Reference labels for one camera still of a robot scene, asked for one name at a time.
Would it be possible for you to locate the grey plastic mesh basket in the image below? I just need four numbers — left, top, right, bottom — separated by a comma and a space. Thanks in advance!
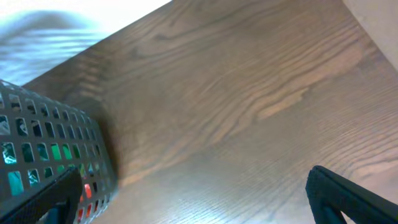
1, 81, 117, 223

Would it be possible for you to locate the orange spaghetti pasta packet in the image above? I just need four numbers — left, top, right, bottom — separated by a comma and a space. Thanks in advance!
74, 184, 101, 224

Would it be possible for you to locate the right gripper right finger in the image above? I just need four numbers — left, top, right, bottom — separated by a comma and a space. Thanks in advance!
305, 166, 397, 224

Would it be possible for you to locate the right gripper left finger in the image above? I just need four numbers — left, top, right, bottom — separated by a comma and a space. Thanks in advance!
1, 167, 83, 223

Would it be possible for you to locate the small green packet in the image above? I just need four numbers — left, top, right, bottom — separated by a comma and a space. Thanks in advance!
50, 143, 81, 161

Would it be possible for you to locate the green Nescafe coffee bag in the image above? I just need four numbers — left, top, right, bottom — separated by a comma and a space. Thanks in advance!
1, 115, 50, 198

